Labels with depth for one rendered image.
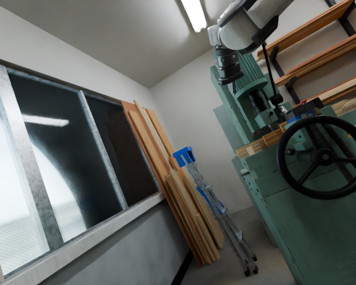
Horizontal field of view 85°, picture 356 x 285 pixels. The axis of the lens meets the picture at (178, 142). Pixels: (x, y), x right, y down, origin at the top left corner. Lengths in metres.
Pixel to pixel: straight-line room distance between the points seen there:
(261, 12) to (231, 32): 0.08
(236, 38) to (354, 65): 3.30
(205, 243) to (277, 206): 1.45
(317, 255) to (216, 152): 2.60
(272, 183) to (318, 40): 3.13
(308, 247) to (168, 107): 3.15
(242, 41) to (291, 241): 0.81
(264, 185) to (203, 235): 1.45
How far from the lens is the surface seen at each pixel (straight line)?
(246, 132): 1.30
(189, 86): 3.70
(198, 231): 2.32
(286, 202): 1.00
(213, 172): 3.49
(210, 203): 1.79
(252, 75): 1.11
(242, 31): 0.63
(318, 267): 1.11
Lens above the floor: 0.96
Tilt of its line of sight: 9 degrees up
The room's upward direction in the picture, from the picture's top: 25 degrees counter-clockwise
